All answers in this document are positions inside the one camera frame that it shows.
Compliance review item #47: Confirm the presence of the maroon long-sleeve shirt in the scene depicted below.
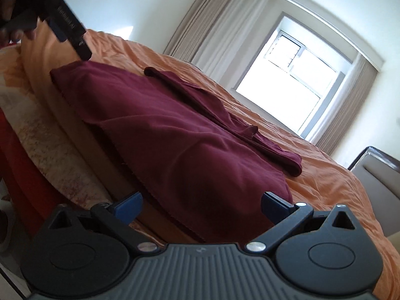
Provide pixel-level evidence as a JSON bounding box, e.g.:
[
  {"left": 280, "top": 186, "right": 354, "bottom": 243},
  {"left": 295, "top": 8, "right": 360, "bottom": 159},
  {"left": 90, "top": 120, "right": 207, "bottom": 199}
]
[{"left": 50, "top": 62, "right": 302, "bottom": 244}]

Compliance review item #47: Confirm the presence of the bedroom window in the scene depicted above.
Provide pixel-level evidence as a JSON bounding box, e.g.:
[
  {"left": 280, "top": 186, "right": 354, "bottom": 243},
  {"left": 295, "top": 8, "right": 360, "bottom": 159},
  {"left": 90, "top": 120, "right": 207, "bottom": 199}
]
[{"left": 232, "top": 13, "right": 352, "bottom": 139}]

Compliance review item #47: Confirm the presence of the orange duvet cover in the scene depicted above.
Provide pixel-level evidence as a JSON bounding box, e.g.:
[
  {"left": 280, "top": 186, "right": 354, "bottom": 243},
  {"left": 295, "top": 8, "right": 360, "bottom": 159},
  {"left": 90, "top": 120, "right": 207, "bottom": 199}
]
[{"left": 21, "top": 23, "right": 399, "bottom": 299}]

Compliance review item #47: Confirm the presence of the dark wood padded headboard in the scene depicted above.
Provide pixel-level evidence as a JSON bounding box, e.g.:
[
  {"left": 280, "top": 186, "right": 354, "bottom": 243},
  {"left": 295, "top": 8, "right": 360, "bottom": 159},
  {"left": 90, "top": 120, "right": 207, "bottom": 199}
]
[{"left": 348, "top": 146, "right": 399, "bottom": 236}]

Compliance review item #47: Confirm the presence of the floral bed sheet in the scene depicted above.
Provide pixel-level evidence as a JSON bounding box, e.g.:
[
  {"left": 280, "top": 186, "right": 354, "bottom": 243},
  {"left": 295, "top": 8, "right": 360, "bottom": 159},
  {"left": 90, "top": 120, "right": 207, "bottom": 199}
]
[{"left": 0, "top": 43, "right": 164, "bottom": 245}]

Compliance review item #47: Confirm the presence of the right beige curtain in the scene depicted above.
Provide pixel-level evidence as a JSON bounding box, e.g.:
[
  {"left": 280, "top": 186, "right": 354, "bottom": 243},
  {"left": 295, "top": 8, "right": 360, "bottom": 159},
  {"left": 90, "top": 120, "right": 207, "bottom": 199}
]
[{"left": 307, "top": 53, "right": 378, "bottom": 155}]

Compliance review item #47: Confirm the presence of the beige curtain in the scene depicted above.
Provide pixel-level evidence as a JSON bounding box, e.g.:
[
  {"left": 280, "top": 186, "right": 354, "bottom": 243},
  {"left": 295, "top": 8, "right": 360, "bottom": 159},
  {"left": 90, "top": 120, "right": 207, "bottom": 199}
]
[
  {"left": 164, "top": 0, "right": 271, "bottom": 81},
  {"left": 307, "top": 53, "right": 378, "bottom": 155}
]

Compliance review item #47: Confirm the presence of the left beige curtain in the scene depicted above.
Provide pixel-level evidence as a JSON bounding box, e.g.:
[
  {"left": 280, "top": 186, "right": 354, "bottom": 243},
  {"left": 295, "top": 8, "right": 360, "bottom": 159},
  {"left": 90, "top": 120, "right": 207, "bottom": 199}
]
[{"left": 164, "top": 0, "right": 271, "bottom": 81}]

